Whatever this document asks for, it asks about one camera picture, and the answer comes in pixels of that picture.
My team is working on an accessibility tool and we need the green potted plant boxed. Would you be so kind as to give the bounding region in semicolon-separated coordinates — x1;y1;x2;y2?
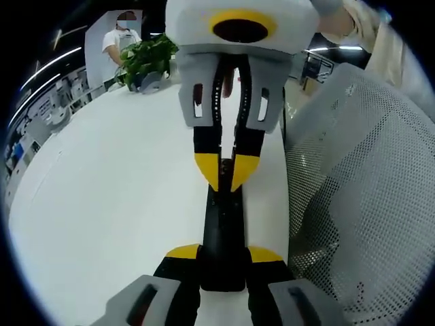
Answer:
116;33;180;93

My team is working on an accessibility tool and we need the black remote control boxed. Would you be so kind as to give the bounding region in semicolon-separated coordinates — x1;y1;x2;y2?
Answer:
200;158;247;293

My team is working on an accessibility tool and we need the person's cream clothing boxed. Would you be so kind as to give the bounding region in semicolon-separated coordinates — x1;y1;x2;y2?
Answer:
342;0;428;115

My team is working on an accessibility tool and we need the person's right hand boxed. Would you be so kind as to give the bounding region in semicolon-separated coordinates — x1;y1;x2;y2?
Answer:
222;66;236;100

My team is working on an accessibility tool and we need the white square pillar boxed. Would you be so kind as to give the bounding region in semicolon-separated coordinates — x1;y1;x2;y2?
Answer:
84;10;144;90

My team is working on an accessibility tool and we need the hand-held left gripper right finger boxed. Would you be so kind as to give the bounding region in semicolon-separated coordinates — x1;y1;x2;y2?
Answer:
245;246;341;326

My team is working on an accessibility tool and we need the grey mesh office chair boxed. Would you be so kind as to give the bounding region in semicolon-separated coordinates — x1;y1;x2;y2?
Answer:
283;63;435;326

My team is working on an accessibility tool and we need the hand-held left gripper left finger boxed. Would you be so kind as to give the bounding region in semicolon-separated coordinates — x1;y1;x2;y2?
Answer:
88;242;204;326

